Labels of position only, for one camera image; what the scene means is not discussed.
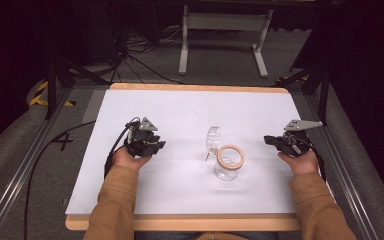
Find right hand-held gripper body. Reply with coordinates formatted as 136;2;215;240
281;119;324;157

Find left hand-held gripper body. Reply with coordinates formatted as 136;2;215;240
123;116;159;158

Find clear glass jar hinged lid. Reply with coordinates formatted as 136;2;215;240
205;125;247;182

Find person's right hand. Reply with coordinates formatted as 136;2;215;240
277;149;320;177

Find person's left hand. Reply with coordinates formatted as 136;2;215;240
112;146;152;172

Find white table cover sheet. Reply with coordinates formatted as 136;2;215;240
64;89;335;216

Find black tripod stand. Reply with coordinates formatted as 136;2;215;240
43;46;112;121
272;61;332;127

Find black floor tape mark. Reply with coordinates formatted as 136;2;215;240
52;132;75;152

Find yellow black floor tape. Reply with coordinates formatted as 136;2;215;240
28;80;77;108

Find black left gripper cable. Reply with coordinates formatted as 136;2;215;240
103;116;142;179

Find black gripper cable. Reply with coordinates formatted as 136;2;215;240
103;116;142;179
304;133;328;183

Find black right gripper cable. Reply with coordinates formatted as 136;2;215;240
304;133;328;183

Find bundle of black floor cables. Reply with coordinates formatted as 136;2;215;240
111;24;187;86

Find black floor cable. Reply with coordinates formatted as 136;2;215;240
22;120;97;240

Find white metal stand frame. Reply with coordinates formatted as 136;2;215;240
178;4;274;80

